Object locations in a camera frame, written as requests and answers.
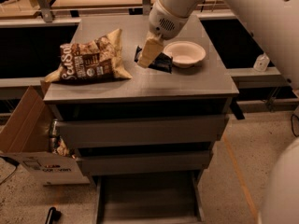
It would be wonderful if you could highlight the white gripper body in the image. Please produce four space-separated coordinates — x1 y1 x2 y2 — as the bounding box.
149 0 189 40

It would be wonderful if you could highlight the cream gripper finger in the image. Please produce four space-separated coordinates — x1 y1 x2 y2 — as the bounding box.
137 32 164 68

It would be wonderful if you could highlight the dark blue rxbar wrapper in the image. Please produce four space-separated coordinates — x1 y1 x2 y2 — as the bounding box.
134 46 173 74

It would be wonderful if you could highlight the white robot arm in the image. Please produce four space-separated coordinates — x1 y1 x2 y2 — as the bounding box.
137 0 299 224

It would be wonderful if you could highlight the grey drawer cabinet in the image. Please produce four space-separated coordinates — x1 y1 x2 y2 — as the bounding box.
42 13 240 224

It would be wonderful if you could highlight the grey top drawer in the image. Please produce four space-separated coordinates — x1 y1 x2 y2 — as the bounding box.
58 115 228 148

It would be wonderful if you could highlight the grey middle drawer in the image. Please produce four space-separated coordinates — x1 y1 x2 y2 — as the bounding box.
77 150 212 175

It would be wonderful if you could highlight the grey open bottom drawer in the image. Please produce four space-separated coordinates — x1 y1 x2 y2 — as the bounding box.
93 171 205 224

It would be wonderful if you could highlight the white paper bowl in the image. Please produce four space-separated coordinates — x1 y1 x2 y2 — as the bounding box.
164 41 206 68

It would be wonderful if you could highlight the brown chip bag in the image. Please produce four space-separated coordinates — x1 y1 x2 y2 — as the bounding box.
45 29 132 82

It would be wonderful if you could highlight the clear sanitizer pump bottle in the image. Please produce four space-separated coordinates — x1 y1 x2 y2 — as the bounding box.
253 53 270 72

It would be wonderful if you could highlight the metal can in box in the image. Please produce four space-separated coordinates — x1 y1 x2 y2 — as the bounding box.
49 119 59 152

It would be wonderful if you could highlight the snack bag in box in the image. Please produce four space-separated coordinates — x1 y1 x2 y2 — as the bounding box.
55 138 76 159

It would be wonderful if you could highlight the open cardboard box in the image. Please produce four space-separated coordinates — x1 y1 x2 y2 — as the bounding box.
0 86 90 185

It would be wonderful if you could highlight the black object on floor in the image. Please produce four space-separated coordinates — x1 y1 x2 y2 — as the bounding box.
45 207 62 224

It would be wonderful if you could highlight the metal railing frame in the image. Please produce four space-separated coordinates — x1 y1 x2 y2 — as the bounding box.
0 0 237 28

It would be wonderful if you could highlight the black cable on floor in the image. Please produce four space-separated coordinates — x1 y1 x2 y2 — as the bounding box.
290 112 299 138

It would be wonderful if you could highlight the black cable at left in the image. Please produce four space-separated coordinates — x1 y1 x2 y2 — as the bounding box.
0 154 21 186

